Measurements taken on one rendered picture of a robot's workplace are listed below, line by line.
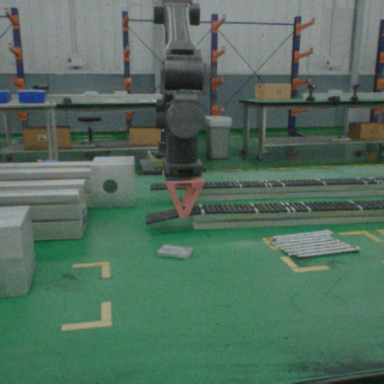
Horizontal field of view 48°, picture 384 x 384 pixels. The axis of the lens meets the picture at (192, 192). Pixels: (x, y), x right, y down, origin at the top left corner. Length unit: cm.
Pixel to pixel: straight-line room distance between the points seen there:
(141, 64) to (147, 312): 800
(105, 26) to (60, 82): 131
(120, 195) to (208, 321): 49
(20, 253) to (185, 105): 32
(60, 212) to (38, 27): 783
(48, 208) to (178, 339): 37
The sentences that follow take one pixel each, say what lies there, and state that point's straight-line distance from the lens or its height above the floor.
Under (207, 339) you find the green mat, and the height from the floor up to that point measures 78.
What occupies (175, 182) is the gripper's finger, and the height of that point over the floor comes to 88.
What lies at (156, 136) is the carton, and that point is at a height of 33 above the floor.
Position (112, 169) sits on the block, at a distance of 93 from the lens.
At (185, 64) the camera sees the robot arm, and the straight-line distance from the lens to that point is 75.
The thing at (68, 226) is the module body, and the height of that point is 80.
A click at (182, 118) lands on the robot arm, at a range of 68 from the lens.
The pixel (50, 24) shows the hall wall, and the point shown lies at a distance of 852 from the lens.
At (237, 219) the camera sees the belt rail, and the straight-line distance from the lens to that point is 81.
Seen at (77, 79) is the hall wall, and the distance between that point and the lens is 843.
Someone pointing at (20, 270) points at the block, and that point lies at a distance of 59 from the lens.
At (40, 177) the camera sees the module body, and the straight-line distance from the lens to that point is 95.
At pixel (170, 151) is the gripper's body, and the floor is 93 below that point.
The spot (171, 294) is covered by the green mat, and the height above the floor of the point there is 78.
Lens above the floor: 105
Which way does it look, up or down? 15 degrees down
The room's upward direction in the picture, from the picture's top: straight up
